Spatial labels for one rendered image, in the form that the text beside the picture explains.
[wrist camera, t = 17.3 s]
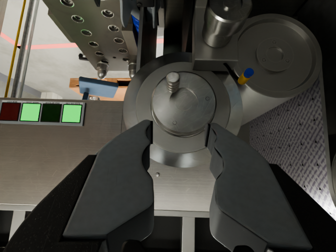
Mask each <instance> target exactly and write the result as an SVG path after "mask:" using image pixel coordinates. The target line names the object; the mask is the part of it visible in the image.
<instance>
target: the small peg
mask: <svg viewBox="0 0 336 252"><path fill-rule="evenodd" d="M179 85H180V75H179V73H177V72H176V71H171V72H169V73H168V74H167V76H166V87H167V90H168V91H169V92H170V93H175V92H177V91H178V89H179Z"/></svg>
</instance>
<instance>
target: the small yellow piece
mask: <svg viewBox="0 0 336 252"><path fill-rule="evenodd" d="M223 65H224V66H225V67H226V68H227V69H228V71H229V72H230V74H231V75H232V76H233V77H234V78H235V79H236V80H237V81H238V83H239V84H240V85H244V84H245V83H246V82H247V81H248V80H249V79H250V78H251V77H252V75H253V74H254V70H253V69H252V68H247V69H246V70H245V71H244V72H243V73H242V75H241V76H240V77H238V76H236V75H235V74H234V72H233V71H232V70H231V68H230V67H229V65H228V64H227V63H223Z"/></svg>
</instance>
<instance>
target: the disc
mask: <svg viewBox="0 0 336 252"><path fill-rule="evenodd" d="M176 62H189V63H192V53H191V52H173V53H168V54H164V55H161V56H159V57H157V58H154V59H153V60H151V61H149V62H148V63H146V64H145V65H144V66H143V67H142V68H140V69H139V70H138V72H137V73H136V74H135V75H134V76H133V78H132V79H131V81H130V83H129V85H128V87H127V89H126V92H125V95H124V100H123V118H124V123H125V126H126V129H127V130H128V129H130V128H131V127H133V126H135V125H136V124H138V123H139V122H138V119H137V115H136V99H137V95H138V92H139V89H140V87H141V85H142V84H143V82H144V81H145V79H146V78H147V77H148V76H149V75H150V74H151V73H152V72H154V71H155V70H156V69H158V68H160V67H162V66H164V65H167V64H171V63H176ZM212 72H213V73H214V74H215V75H216V76H217V77H218V78H219V79H220V80H221V81H222V83H223V84H224V86H225V88H226V90H227V92H228V95H229V100H230V117H229V121H228V124H227V126H226V128H225V129H226V130H228V131H229V132H231V133H232V134H234V135H235V136H237V135H238V132H239V130H240V127H241V124H242V118H243V103H242V98H241V94H240V91H239V89H238V86H237V84H236V83H235V81H234V79H233V78H232V77H231V75H230V74H229V73H228V72H227V71H212ZM151 111H152V109H151ZM152 116H153V118H154V120H155V117H154V114H153V111H152ZM155 122H156V120H155ZM156 123H157V122H156ZM157 125H158V123H157ZM158 126H159V125H158ZM159 127H160V126H159ZM160 128H161V127H160ZM161 129H162V128H161ZM162 130H163V129H162ZM203 130H204V129H203ZM203 130H202V131H203ZM163 131H165V130H163ZM202 131H200V132H202ZM165 132H166V131H165ZM200 132H198V133H197V134H199V133H200ZM166 133H168V132H166ZM168 134H170V133H168ZM197 134H194V135H197ZM170 135H172V134H170ZM194 135H191V136H194ZM173 136H176V135H173ZM191 136H176V137H191ZM211 157H212V155H211V153H210V151H209V150H208V148H207V147H206V148H204V149H202V150H200V151H196V152H192V153H175V152H170V151H167V150H165V149H162V148H160V147H159V146H157V145H155V144H154V143H153V144H150V158H151V159H152V160H154V161H156V162H158V163H161V164H163V165H166V166H170V167H176V168H191V167H197V166H201V165H204V164H206V163H209V162H210V161H211Z"/></svg>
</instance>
